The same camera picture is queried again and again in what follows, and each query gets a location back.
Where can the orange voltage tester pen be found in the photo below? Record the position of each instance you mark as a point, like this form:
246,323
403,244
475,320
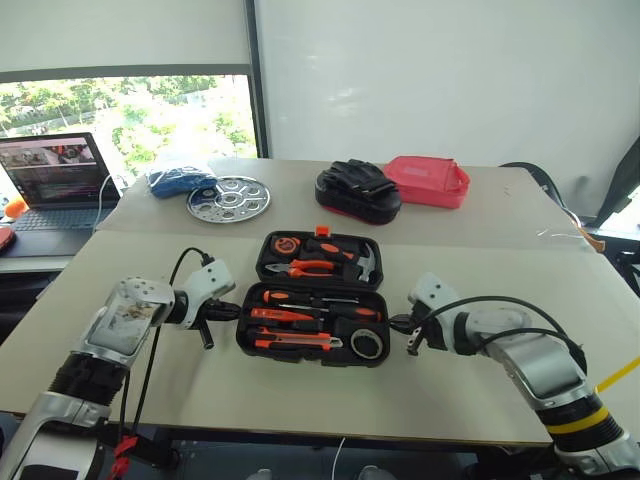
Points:
280,314

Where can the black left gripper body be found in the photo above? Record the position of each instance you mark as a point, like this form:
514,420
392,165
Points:
209,315

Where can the orange black utility knife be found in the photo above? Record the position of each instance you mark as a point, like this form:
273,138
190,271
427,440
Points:
290,343

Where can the black electrical tape roll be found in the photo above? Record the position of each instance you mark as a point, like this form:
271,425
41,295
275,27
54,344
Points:
367,344

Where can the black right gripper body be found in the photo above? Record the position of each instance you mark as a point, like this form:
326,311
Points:
420,330

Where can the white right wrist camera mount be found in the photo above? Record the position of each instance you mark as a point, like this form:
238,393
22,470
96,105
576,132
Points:
435,292

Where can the dark window frame post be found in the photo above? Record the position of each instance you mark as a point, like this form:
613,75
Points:
256,75

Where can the orange round object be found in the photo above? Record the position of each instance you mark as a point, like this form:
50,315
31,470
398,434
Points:
16,207

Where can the open laptop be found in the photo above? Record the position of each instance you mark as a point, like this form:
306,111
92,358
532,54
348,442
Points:
55,175

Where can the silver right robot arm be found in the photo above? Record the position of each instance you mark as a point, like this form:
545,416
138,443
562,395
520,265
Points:
540,365

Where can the white roller blind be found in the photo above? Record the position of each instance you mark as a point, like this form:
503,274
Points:
125,30

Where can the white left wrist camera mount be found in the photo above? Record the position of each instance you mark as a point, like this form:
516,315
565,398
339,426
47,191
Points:
212,280

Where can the red zip pouch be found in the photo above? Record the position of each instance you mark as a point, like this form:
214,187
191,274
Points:
427,180

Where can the blue cloth bundle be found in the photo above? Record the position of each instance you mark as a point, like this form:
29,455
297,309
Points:
175,177

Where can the grey rounded shape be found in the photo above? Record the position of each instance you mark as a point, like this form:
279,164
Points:
377,473

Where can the small black orange screwdriver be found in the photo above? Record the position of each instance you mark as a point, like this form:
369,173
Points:
265,330

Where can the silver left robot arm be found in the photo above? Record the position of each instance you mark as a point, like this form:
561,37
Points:
130,320

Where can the orange black tape measure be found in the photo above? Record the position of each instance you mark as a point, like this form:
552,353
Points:
286,246

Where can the black plastic tool case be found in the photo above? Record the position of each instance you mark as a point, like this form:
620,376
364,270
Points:
310,327

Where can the round steel steamer plate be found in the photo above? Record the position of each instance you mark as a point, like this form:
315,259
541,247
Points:
229,199

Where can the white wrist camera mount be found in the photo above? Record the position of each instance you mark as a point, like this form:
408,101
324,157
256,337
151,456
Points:
435,292
212,280

